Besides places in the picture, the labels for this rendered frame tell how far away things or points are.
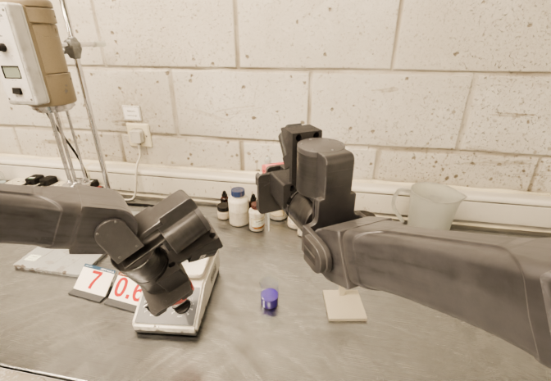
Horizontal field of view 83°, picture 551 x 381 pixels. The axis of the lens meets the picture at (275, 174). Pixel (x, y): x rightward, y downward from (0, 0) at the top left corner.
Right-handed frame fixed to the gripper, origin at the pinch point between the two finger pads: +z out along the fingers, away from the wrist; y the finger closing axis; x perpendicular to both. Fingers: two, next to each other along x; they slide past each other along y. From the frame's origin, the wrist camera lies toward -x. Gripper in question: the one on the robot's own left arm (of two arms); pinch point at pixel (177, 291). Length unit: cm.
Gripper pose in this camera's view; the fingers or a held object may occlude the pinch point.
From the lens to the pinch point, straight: 62.9
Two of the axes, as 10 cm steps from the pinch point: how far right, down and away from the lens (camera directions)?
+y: -5.5, -6.6, 5.1
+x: -8.3, 4.7, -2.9
